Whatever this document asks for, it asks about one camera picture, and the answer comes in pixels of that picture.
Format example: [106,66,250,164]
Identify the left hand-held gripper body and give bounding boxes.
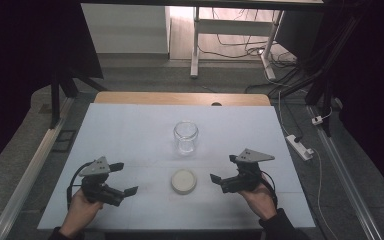
[78,155,128,208]

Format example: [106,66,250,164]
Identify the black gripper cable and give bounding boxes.
[260,171,279,210]
[66,161,96,210]

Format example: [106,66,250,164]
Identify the black curtain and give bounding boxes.
[0,0,105,179]
[275,0,384,208]

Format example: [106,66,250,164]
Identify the clear glass jar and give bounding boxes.
[172,120,200,157]

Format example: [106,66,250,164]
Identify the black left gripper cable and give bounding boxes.
[66,161,96,210]

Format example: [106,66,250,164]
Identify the white power strip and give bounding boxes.
[285,133,315,162]

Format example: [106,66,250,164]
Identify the person's left hand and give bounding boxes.
[58,187,105,240]

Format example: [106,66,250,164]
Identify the wooden table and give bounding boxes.
[93,91,272,107]

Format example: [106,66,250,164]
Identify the black metal stand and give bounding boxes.
[47,63,110,130]
[267,66,335,138]

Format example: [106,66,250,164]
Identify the white cable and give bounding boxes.
[277,90,340,240]

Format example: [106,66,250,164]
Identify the cream round jar lid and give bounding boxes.
[170,168,198,196]

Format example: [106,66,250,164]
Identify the black floor cables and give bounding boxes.
[198,7,302,69]

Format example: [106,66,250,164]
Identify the white table mat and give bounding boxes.
[36,102,316,232]

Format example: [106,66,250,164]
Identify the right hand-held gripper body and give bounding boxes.
[220,147,277,195]

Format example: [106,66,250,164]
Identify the white desk frame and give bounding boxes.
[189,6,285,81]

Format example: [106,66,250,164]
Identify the aluminium rail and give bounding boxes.
[305,104,384,240]
[0,96,78,240]

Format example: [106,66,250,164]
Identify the person's right hand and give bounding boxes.
[237,181,278,222]

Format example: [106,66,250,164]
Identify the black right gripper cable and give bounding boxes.
[260,171,279,210]

